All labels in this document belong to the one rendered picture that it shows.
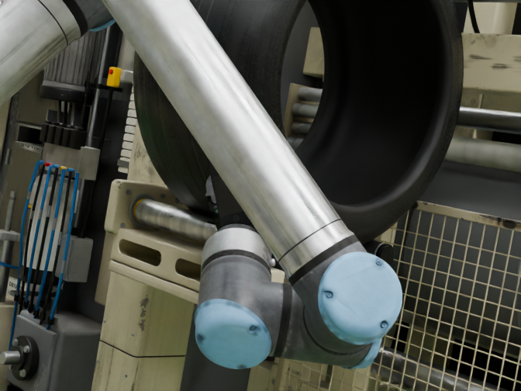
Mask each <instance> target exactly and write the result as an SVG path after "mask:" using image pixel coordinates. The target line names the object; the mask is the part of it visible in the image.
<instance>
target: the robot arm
mask: <svg viewBox="0 0 521 391"><path fill-rule="evenodd" d="M114 22H117V24H118V25H119V27H120V29H121V30H122V31H123V33H124V34H125V36H126V38H127V39H128V41H129V42H130V43H131V44H132V46H133V48H134V49H135V51H136V52H137V53H138V55H139V56H140V58H141V60H142V61H143V63H144V64H145V65H146V67H147V69H148V70H149V72H150V73H151V74H152V75H153V77H154V79H155V80H156V82H157V83H158V84H159V86H160V88H161V89H162V91H163V92H164V94H165V95H166V96H167V98H168V100H169V101H170V103H171V104H172V106H173V107H174V108H175V110H176V111H177V113H178V115H179V116H180V117H181V119H182V120H183V122H184V123H185V125H186V127H187V128H188V129H189V131H190V132H191V134H192V136H193V137H194V138H195V139H196V141H197V142H198V144H199V146H200V147H201V149H202V150H203V151H204V153H205V155H206V157H207V161H208V165H209V171H210V176H209V177H208V179H207V182H206V194H205V197H206V199H207V201H211V202H210V203H209V208H210V209H211V210H212V211H214V212H215V216H213V219H214V222H215V225H216V228H217V231H216V232H215V233H214V234H213V235H212V236H211V237H210V238H209V239H208V240H207V241H206V242H205V245H204V248H203V251H202V263H201V279H200V286H199V294H198V307H197V310H196V311H195V339H196V343H197V345H198V347H199V349H200V351H201V352H202V353H203V355H204V356H205V357H207V358H208V359H209V360H210V361H212V362H214V363H216V364H217V365H221V366H223V367H226V368H229V369H246V368H251V367H254V366H256V365H259V364H260V363H261V362H262V361H263V360H264V359H265V358H266V357H267V356H271V357H276V358H287V359H292V360H298V361H304V362H315V363H320V364H326V365H337V366H340V367H342V368H344V369H364V368H367V367H368V366H369V365H370V364H371V363H372V362H373V361H374V358H376V356H377V354H378V351H379V348H380V345H381V339H382V337H383V336H384V335H386V334H387V333H388V331H389V330H390V329H391V328H392V325H393V324H394V322H395V321H396V319H397V318H398V316H399V313H400V310H401V308H402V287H401V284H400V281H399V278H398V276H397V275H396V274H395V272H394V270H393V269H392V268H391V266H390V265H389V264H388V263H386V262H385V261H383V260H382V259H380V258H379V257H377V256H374V255H372V254H369V253H367V252H366V250H365V249H364V247H363V246H362V244H361V243H360V241H359V240H358V239H357V237H356V236H355V234H354V233H353V232H351V231H350V230H348V229H347V227H346V225H345V224H344V222H343V221H342V220H341V218H340V217H339V215H338V214H337V212H336V211H335V209H334V208H333V207H332V205H331V204H330V202H329V201H328V199H327V198H326V197H325V195H324V194H323V192H322V191H321V189H320V188H319V186H318V185H317V184H316V182H315V181H314V179H313V178H312V176H311V175H310V174H309V172H308V171H307V169H306V168H305V166H304V165H303V163H302V162H301V161H300V159H299V158H298V156H297V155H296V153H295V152H294V151H293V149H292V148H291V146H290V145H289V143H288V141H287V140H286V139H285V138H284V136H283V135H282V133H281V131H280V130H279V129H278V128H277V126H276V125H275V123H274V122H273V120H272V119H271V117H270V116H269V115H268V113H267V112H266V110H265V109H264V107H263V106H262V105H261V103H260V102H259V100H258V99H257V97H256V95H255V94H254V93H253V92H252V90H251V89H250V87H249V85H248V84H247V83H246V82H245V80H244V79H243V77H242V76H241V74H240V73H239V71H238V70H237V69H236V67H235V66H234V64H233V62H232V61H231V60H230V59H229V57H228V56H227V54H226V52H225V51H224V49H223V48H222V47H221V46H220V44H219V42H218V41H217V40H216V38H215V37H214V36H213V34H212V32H211V31H210V30H209V28H208V27H207V25H206V24H205V23H204V21H203V20H202V18H201V16H200V15H199V14H198V13H197V11H196V10H195V8H194V6H193V5H192V4H191V3H190V1H189V0H0V107H1V106H2V105H3V104H4V103H5V102H7V101H8V100H9V99H10V98H11V97H12V96H13V95H14V94H15V93H17V91H18V90H20V89H21V88H22V87H23V86H24V85H25V84H26V83H27V82H28V81H30V80H31V79H32V78H33V77H34V76H35V75H37V74H38V73H39V72H40V71H41V70H42V69H43V68H45V67H46V66H47V65H48V64H49V63H50V62H51V61H52V60H53V59H54V58H55V57H56V56H57V55H58V54H60V53H61V52H62V51H63V50H64V49H65V48H67V47H68V46H69V45H70V44H71V43H72V42H74V41H77V40H79V39H80V38H81V37H82V36H83V35H85V34H86V33H87V32H88V31H94V32H96V31H99V30H102V29H105V28H107V27H109V26H111V25H112V24H113V23H114ZM272 254H273V255H274V257H275V258H276V260H277V261H278V263H279V264H280V266H281V267H282V268H283V270H284V271H285V274H286V278H287V280H288V281H289V282H290V284H291V285H289V284H284V283H280V282H272V281H271V266H275V260H274V259H273V258H271V255H272Z"/></svg>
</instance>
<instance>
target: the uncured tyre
mask: <svg viewBox="0 0 521 391"><path fill-rule="evenodd" d="M189 1H190V3H191V4H192V5H193V6H194V8H195V10H196V11H197V13H198V14H199V15H200V16H201V18H202V20H203V21H204V23H205V24H206V25H207V27H208V28H209V30H210V31H211V32H212V34H213V36H214V37H215V38H216V40H217V41H218V42H219V44H220V46H221V47H222V48H223V49H224V51H225V52H226V54H227V56H228V57H229V59H230V60H231V61H232V62H233V64H234V66H235V67H236V69H237V70H238V71H239V73H240V74H241V76H242V77H243V79H244V80H245V82H246V83H247V84H248V85H249V87H250V89H251V90H252V92H253V93H254V94H255V95H256V97H257V99H258V100H259V102H260V103H261V105H262V106H263V107H264V109H265V110H266V112H267V113H268V115H269V116H270V117H271V119H272V120H273V122H274V123H275V125H276V126H277V128H278V129H279V130H280V131H281V133H282V135H283V136H284V138H285V139H286V136H285V129H284V125H283V120H282V114H281V74H282V68H283V62H284V58H285V51H286V48H287V45H288V40H289V37H290V35H291V32H292V28H293V26H294V24H295V21H296V19H297V17H298V14H299V13H300V11H301V9H302V7H303V5H304V4H305V2H306V1H307V0H189ZM308 1H309V4H310V5H311V7H312V10H313V11H314V14H315V16H316V19H317V22H318V24H319V29H320V32H321V36H322V40H323V50H324V64H325V67H324V81H323V91H322V95H321V99H320V102H319V107H318V109H317V112H316V116H315V118H314V120H313V122H312V125H311V127H310V129H309V131H308V133H307V134H306V136H305V138H304V140H303V141H302V142H301V143H300V145H299V146H298V148H297V149H296V150H295V153H296V155H297V156H298V158H299V159H300V161H301V162H302V163H303V165H304V166H305V168H306V169H307V171H308V172H309V174H310V175H311V176H312V178H313V179H314V181H315V182H316V184H317V185H318V186H319V188H320V189H321V191H322V192H323V194H324V195H325V197H326V198H327V199H328V201H329V202H330V204H331V205H332V207H333V208H334V209H335V211H336V212H337V214H338V215H339V217H340V218H341V220H342V221H343V222H344V224H345V225H346V227H347V229H348V230H350V231H351V232H353V233H354V234H355V236H356V237H357V239H358V240H359V241H360V243H361V244H365V243H367V242H369V241H371V240H373V239H375V238H376V237H378V236H380V235H381V234H383V233H384V232H385V231H386V230H388V229H389V228H390V227H392V226H393V225H394V224H395V223H397V222H398V221H399V220H400V219H401V218H402V217H403V216H404V215H405V214H406V213H407V211H408V210H409V209H410V208H411V207H412V206H413V205H414V204H415V203H416V201H417V200H418V199H419V198H420V197H421V195H422V194H423V193H424V192H425V191H426V189H427V188H428V186H429V185H430V183H431V181H432V180H433V179H434V177H435V175H436V173H437V172H438V170H439V168H440V166H441V164H442V162H443V159H444V158H445V156H446V153H447V150H448V148H449V146H450V142H451V140H452V137H453V135H454V130H455V127H456V124H457V118H458V115H459V111H460V106H461V97H462V90H463V81H464V51H463V42H462V35H461V26H460V22H459V19H458V15H457V10H456V7H455V4H454V0H308ZM133 94H134V102H135V109H136V117H137V121H138V125H139V128H140V133H141V136H142V139H143V142H144V145H145V148H146V150H147V153H148V155H149V157H150V159H151V161H152V163H153V165H154V167H155V169H156V171H157V173H158V174H159V176H160V177H161V179H162V180H163V182H164V183H165V185H166V186H167V187H168V188H169V189H170V190H171V192H172V193H173V194H174V195H175V196H176V197H177V198H178V199H179V200H180V201H181V202H182V203H183V204H184V205H186V206H187V207H188V208H189V209H190V210H191V211H193V212H197V213H201V214H205V215H207V216H215V212H214V211H212V210H211V209H210V208H209V203H210V202H211V201H207V199H206V197H205V194H206V182H207V179H208V177H209V176H210V171H209V165H208V161H207V157H206V155H205V153H204V151H203V150H202V149H201V147H200V146H199V144H198V142H197V141H196V139H195V138H194V137H193V136H192V134H191V132H190V131H189V129H188V128H187V127H186V125H185V123H184V122H183V120H182V119H181V117H180V116H179V115H178V113H177V111H176V110H175V108H174V107H173V106H172V104H171V103H170V101H169V100H168V98H167V96H166V95H165V94H164V92H163V91H162V89H161V88H160V86H159V84H158V83H157V82H156V80H155V79H154V77H153V75H152V74H151V73H150V72H149V70H148V69H147V67H146V65H145V64H144V63H143V61H142V60H141V58H140V56H139V55H138V53H137V52H136V51H135V54H134V62H133ZM286 140H287V139H286Z"/></svg>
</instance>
